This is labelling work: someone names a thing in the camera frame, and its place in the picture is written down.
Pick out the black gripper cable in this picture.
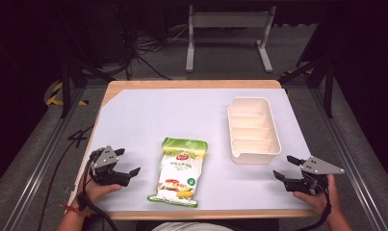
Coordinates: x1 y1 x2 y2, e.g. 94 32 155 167
296 184 333 231
77 153 119 231

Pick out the person's light clothing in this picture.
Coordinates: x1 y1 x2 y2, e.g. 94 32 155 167
150 221 235 231

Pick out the aluminium floor rail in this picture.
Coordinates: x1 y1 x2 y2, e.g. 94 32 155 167
309 86 388 231
1 86 88 231

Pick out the green and white food packet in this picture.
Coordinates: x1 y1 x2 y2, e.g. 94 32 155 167
146 137 209 209

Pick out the white metal stand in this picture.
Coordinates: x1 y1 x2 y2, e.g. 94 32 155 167
185 4 277 74

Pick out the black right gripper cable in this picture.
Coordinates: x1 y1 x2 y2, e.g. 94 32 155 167
296 184 333 231

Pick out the bundle of floor cables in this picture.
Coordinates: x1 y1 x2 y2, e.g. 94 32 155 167
116 4 190 82

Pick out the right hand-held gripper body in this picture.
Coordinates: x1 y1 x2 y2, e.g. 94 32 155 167
282 155 346 196

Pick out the white table sheet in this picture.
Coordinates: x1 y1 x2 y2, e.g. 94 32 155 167
73 88 313 213

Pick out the person's right hand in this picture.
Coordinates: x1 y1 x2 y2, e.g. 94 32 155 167
293 173 342 218

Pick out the white divided plastic container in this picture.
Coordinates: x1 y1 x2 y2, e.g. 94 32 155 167
226 96 283 166

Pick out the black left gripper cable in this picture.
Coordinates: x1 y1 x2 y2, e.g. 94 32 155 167
77 153 119 231

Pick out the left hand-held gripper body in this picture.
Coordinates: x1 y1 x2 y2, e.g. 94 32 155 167
89 145 132 188

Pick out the red woven bracelet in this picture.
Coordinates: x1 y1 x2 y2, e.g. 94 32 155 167
59 203 88 218

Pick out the person's left hand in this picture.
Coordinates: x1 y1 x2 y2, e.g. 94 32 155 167
71 174 123 210

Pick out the thin black floor cable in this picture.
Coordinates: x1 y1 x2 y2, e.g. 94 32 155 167
37 124 95 231

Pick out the yellow black striped tape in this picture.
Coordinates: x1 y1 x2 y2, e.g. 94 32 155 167
45 81 89 107

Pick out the black metal stand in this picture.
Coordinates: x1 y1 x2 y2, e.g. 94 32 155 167
278 57 336 119
58 56 116 119

